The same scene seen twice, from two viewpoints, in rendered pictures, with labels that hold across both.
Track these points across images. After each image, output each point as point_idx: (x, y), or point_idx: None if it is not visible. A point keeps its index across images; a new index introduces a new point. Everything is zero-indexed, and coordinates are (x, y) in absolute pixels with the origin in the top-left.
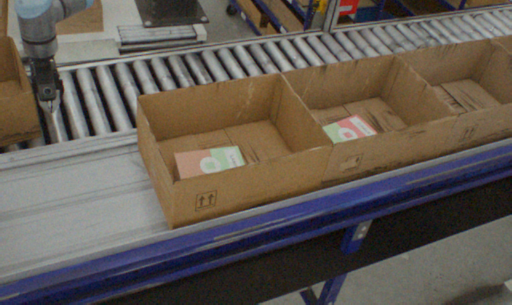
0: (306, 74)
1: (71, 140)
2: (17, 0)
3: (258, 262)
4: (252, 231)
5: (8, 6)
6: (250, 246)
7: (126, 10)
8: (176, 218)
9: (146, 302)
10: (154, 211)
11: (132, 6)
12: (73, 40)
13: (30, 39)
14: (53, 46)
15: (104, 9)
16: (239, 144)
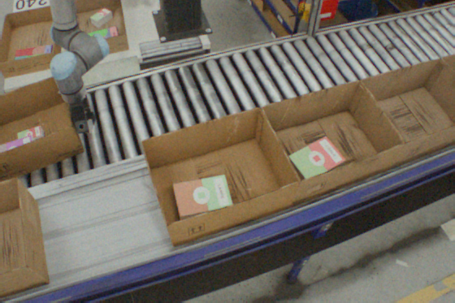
0: (283, 105)
1: None
2: (51, 67)
3: None
4: (234, 248)
5: None
6: (236, 249)
7: (146, 28)
8: (175, 240)
9: None
10: (160, 229)
11: (151, 23)
12: (106, 60)
13: (64, 92)
14: (81, 93)
15: (130, 28)
16: (228, 165)
